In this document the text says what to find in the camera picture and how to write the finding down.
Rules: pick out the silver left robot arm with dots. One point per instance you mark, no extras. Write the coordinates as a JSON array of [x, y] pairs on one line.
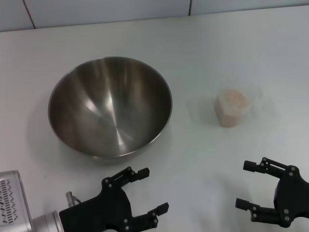
[[47, 222]]

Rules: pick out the clear plastic measuring cup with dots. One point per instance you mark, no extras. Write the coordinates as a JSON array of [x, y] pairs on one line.
[[254, 94]]

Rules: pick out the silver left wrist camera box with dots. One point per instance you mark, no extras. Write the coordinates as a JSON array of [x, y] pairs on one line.
[[12, 200]]

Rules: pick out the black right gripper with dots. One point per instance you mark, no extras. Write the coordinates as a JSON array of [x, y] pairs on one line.
[[292, 198]]

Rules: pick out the stainless steel mixing bowl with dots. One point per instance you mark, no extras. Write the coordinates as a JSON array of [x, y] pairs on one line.
[[96, 108]]

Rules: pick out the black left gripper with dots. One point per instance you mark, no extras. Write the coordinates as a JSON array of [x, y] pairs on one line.
[[101, 210]]

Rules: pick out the white rice grains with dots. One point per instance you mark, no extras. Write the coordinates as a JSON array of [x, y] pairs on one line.
[[231, 108]]

